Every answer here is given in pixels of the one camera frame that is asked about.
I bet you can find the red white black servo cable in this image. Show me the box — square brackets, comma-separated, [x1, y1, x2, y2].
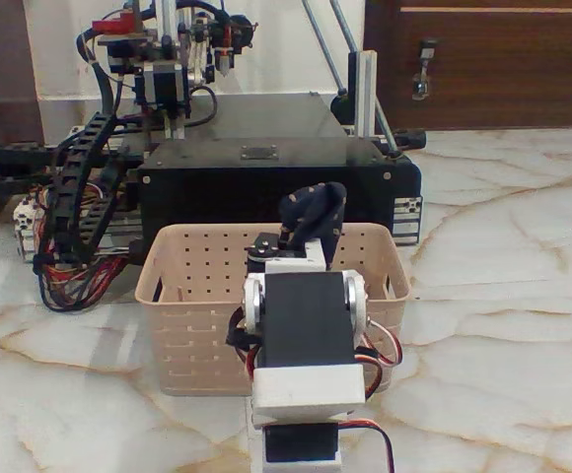
[357, 318, 404, 395]
[337, 417, 401, 473]

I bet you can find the brown wooden door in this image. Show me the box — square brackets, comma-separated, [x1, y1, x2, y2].
[363, 0, 572, 132]

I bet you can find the metal door latch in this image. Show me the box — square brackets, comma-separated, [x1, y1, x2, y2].
[410, 37, 441, 102]

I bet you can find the beige perforated plastic basket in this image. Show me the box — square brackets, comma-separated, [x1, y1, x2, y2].
[134, 222, 412, 398]

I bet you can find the red and black wire bundle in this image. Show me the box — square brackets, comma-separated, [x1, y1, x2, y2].
[32, 179, 144, 312]

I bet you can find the black 3D printer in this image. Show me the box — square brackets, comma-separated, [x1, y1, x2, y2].
[0, 0, 428, 262]

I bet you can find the dark brown wooden panel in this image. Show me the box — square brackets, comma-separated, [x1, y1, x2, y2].
[0, 0, 45, 229]

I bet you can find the dark navy dotted sock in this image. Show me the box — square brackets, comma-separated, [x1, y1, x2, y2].
[278, 181, 349, 273]

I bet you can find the black cable drag chain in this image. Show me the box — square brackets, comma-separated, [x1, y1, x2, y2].
[43, 111, 122, 263]

